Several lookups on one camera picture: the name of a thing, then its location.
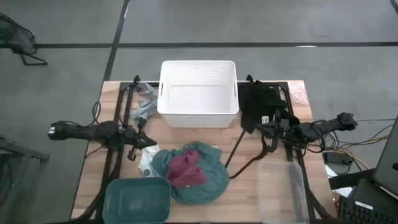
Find black mesh chair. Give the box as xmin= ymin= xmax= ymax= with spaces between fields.
xmin=0 ymin=12 xmax=49 ymax=67

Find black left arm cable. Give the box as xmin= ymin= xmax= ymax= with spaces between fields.
xmin=91 ymin=101 xmax=102 ymax=127

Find grey cable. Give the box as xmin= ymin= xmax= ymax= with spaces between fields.
xmin=354 ymin=117 xmax=396 ymax=124

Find teal patterned shirt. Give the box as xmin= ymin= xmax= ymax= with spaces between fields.
xmin=151 ymin=141 xmax=230 ymax=205

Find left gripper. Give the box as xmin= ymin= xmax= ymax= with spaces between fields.
xmin=123 ymin=117 xmax=157 ymax=162

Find yellow cable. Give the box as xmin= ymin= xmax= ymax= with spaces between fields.
xmin=337 ymin=134 xmax=391 ymax=170

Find light grey-blue cloth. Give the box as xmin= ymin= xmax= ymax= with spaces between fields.
xmin=130 ymin=82 xmax=159 ymax=124

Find maroon cloth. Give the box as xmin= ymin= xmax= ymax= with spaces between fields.
xmin=166 ymin=149 xmax=208 ymax=190

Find black garment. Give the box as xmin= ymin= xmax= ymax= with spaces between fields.
xmin=239 ymin=80 xmax=301 ymax=134

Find clear plastic bin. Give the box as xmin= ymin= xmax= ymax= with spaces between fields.
xmin=257 ymin=161 xmax=310 ymax=224

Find white printed cloth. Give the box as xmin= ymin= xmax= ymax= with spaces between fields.
xmin=137 ymin=145 xmax=161 ymax=178

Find black power adapter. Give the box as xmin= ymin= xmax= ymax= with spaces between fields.
xmin=324 ymin=151 xmax=354 ymax=166

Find black clothes hanger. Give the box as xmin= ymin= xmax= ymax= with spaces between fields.
xmin=224 ymin=129 xmax=270 ymax=180

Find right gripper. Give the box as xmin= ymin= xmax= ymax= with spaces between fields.
xmin=255 ymin=110 xmax=296 ymax=153

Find black metal table frame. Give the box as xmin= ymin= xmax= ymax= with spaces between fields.
xmin=73 ymin=74 xmax=339 ymax=224

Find grey metal stand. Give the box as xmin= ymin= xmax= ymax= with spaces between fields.
xmin=0 ymin=134 xmax=51 ymax=224

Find black keyboard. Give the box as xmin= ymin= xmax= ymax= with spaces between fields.
xmin=338 ymin=197 xmax=398 ymax=224

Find clear plastic wrap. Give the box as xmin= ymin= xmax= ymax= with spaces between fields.
xmin=287 ymin=81 xmax=309 ymax=106

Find black flat bar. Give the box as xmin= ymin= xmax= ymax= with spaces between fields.
xmin=328 ymin=169 xmax=376 ymax=190

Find grey laptop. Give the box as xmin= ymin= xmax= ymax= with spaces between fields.
xmin=372 ymin=114 xmax=398 ymax=200

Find teal plastic bin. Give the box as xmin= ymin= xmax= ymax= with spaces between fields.
xmin=102 ymin=177 xmax=172 ymax=224

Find white perforated plastic basket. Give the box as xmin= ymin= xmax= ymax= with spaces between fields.
xmin=157 ymin=60 xmax=239 ymax=129

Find white paper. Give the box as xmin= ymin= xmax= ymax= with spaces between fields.
xmin=325 ymin=164 xmax=354 ymax=198

